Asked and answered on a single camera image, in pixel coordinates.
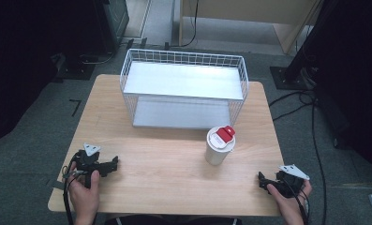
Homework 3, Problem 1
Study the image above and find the black floor cable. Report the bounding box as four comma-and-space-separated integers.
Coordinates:
268, 89, 329, 225

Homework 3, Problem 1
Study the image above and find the white wire shelf rack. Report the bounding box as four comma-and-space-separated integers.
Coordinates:
119, 48, 250, 130

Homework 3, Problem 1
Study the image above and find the white cup with red lid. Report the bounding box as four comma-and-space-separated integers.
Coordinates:
204, 125, 237, 166

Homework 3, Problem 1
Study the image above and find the light wooden cabinet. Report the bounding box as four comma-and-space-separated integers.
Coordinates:
178, 0, 326, 54

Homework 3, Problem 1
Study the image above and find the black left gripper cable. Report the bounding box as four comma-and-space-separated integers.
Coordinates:
61, 155, 82, 225

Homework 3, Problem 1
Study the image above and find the black metal stand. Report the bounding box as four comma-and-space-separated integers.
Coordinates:
269, 0, 341, 92

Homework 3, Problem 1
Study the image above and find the black hanging cable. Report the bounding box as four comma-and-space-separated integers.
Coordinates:
179, 0, 200, 49

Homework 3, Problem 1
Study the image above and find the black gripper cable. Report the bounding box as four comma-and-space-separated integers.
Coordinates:
285, 179, 311, 225
61, 155, 82, 225

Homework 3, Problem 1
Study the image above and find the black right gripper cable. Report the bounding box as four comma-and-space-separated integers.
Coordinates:
285, 179, 311, 225

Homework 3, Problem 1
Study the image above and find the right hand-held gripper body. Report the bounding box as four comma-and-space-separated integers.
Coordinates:
269, 164, 311, 199

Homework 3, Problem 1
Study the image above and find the person's right hand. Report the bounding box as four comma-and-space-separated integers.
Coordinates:
266, 180, 313, 218

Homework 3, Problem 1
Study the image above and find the dark equipment case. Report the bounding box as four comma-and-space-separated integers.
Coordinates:
92, 0, 130, 54

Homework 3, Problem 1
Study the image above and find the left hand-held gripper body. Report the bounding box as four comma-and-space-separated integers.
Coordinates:
70, 142, 113, 189

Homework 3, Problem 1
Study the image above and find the person's left hand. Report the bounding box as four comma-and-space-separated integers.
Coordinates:
67, 162, 100, 218

